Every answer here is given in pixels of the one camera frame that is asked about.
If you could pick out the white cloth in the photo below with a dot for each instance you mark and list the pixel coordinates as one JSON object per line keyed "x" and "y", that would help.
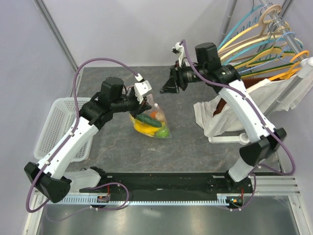
{"x": 263, "y": 94}

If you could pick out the orange fruit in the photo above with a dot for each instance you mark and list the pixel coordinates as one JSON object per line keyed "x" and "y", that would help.
{"x": 153, "y": 114}

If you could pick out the green custard apple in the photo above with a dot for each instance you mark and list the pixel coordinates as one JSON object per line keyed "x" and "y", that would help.
{"x": 163, "y": 133}

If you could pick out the orange hanger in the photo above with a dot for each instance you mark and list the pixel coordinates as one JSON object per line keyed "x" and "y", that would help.
{"x": 292, "y": 70}

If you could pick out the white clothes rack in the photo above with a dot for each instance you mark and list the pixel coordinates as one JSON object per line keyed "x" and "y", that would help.
{"x": 306, "y": 66}

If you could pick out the white cable duct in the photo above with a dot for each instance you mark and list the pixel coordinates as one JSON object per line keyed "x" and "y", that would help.
{"x": 97, "y": 200}

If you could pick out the yellow banana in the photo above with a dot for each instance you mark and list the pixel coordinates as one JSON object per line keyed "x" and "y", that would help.
{"x": 143, "y": 128}

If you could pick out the aluminium frame post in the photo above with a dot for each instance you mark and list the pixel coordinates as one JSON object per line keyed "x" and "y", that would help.
{"x": 56, "y": 32}

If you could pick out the clear zip top bag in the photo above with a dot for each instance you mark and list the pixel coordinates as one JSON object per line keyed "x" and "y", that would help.
{"x": 156, "y": 107}

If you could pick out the beige wooden hanger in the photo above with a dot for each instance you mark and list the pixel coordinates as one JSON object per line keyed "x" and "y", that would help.
{"x": 250, "y": 38}

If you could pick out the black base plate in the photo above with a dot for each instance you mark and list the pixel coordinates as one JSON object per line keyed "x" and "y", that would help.
{"x": 157, "y": 187}

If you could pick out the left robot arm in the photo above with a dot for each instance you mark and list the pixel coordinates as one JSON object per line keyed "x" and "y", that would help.
{"x": 49, "y": 175}

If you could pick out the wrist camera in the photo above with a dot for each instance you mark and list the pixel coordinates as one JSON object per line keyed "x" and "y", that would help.
{"x": 142, "y": 88}
{"x": 179, "y": 51}

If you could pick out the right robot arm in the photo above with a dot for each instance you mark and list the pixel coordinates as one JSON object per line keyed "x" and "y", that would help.
{"x": 263, "y": 136}

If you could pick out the teal hanger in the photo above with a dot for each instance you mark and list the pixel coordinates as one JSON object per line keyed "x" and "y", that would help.
{"x": 250, "y": 19}

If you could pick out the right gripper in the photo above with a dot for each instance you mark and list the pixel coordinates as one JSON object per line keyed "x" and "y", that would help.
{"x": 170, "y": 86}

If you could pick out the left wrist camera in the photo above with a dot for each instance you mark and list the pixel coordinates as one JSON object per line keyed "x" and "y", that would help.
{"x": 142, "y": 88}

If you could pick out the light blue hanger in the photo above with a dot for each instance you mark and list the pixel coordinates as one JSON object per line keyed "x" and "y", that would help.
{"x": 297, "y": 42}

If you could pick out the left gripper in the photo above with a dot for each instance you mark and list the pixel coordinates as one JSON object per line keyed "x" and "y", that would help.
{"x": 140, "y": 107}

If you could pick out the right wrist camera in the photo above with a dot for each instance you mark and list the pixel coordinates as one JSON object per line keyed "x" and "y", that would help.
{"x": 179, "y": 51}

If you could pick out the white plastic basket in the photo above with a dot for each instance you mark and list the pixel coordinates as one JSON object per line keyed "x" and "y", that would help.
{"x": 60, "y": 118}

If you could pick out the green cucumber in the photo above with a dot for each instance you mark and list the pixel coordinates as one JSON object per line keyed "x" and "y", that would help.
{"x": 146, "y": 119}

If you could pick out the green hanger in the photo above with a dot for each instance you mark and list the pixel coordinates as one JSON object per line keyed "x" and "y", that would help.
{"x": 269, "y": 64}

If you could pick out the yellow hanger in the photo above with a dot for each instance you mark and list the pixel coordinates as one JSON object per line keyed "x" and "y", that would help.
{"x": 254, "y": 61}

